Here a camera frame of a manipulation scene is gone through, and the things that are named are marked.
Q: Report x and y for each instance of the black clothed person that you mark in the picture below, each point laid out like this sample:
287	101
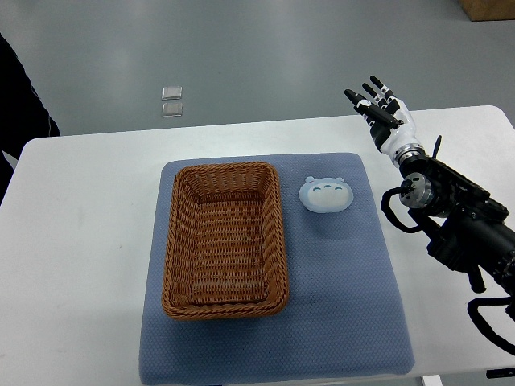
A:
23	116

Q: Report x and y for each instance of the upper metal floor plate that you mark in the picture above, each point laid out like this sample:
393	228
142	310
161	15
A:
172	93

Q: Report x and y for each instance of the blue quilted mat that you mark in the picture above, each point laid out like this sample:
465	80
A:
344	317

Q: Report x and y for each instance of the lower metal floor plate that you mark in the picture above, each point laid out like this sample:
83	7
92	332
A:
174	109

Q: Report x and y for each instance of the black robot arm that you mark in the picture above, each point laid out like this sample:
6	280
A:
466	227

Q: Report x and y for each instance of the black table bracket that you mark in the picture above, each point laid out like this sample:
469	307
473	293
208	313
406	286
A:
500	373

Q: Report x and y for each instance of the brown cardboard box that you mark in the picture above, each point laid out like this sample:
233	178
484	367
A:
488	10

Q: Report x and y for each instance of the brown wicker basket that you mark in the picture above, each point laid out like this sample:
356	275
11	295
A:
226	252

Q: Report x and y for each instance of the blue and white plush toy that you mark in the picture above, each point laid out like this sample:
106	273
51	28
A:
325	195

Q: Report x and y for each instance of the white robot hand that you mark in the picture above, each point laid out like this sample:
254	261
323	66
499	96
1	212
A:
394	112

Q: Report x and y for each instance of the metal floor plate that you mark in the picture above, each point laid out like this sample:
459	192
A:
172	93
174	109

